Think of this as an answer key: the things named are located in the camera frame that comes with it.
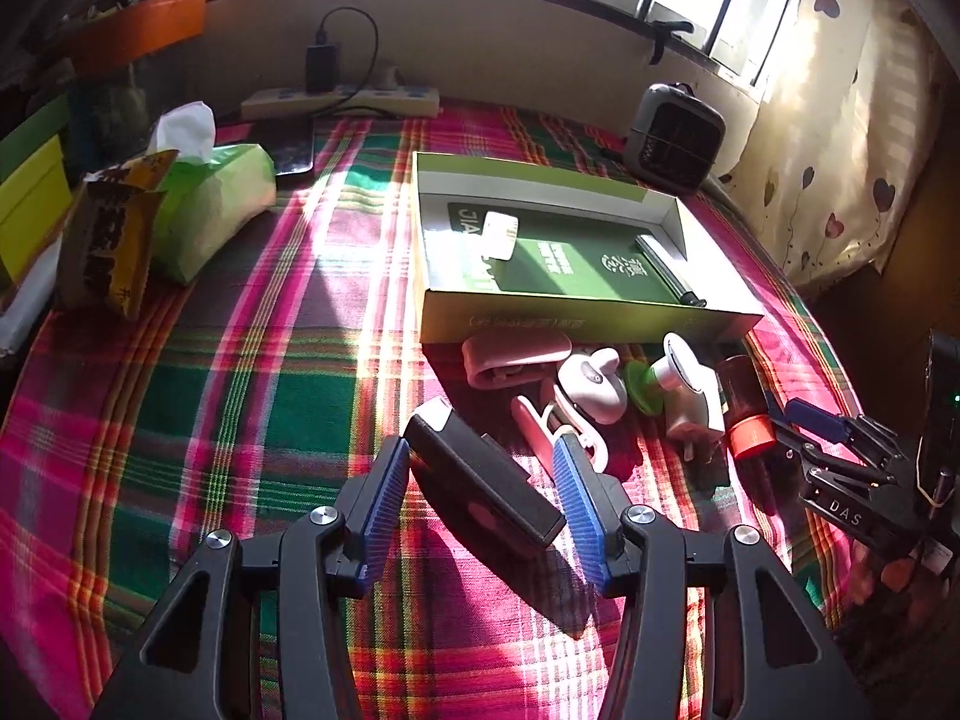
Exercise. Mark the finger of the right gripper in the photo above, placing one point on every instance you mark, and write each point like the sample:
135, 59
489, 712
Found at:
832, 419
811, 456

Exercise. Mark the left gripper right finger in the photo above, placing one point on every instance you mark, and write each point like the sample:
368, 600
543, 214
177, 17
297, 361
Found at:
767, 653

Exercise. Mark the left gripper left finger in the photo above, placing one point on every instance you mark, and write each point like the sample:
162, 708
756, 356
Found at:
195, 655

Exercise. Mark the brown bottle red cap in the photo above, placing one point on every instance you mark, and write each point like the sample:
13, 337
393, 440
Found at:
749, 429

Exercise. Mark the black rectangular power bank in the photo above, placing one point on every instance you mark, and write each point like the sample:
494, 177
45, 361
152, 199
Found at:
471, 479

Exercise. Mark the white wall charger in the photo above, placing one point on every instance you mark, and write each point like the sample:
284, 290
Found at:
693, 418

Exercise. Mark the green round disc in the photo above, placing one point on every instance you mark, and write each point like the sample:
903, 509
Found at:
643, 388

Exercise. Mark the white computer mouse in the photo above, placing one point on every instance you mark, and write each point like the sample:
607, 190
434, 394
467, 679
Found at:
592, 383

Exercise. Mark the white round plug adapter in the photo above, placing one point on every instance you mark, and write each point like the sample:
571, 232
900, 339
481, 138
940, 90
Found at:
678, 367

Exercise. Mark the long black tube case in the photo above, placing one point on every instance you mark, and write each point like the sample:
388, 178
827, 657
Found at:
652, 250

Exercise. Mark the small white cylinder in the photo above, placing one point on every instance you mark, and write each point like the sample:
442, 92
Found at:
498, 236

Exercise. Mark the plaid pink green cloth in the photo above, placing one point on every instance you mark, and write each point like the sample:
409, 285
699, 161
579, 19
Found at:
245, 398

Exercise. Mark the heart pattern curtain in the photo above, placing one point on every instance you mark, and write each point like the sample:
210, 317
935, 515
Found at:
849, 113

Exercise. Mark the green white cardboard box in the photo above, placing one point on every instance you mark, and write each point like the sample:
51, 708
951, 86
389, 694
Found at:
576, 267

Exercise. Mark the black small fan heater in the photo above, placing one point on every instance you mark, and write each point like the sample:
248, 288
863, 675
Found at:
674, 139

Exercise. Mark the green tissue pack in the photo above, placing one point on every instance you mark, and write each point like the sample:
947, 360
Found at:
210, 191

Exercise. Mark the yellow snack packet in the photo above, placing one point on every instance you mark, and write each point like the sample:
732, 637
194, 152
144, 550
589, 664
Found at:
106, 245

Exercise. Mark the black phone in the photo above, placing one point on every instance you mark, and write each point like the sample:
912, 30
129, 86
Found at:
290, 145

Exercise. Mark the black window hook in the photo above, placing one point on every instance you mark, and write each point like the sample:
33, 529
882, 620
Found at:
664, 34

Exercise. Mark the white power strip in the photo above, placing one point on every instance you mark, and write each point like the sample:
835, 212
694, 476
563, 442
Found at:
404, 101

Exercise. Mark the yellow green box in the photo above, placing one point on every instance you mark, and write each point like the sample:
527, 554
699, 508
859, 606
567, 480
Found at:
35, 192

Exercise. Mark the orange tray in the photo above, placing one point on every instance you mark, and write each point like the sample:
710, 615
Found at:
128, 35

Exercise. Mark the black charger with cable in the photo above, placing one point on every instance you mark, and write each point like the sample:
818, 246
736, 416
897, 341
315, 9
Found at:
322, 61

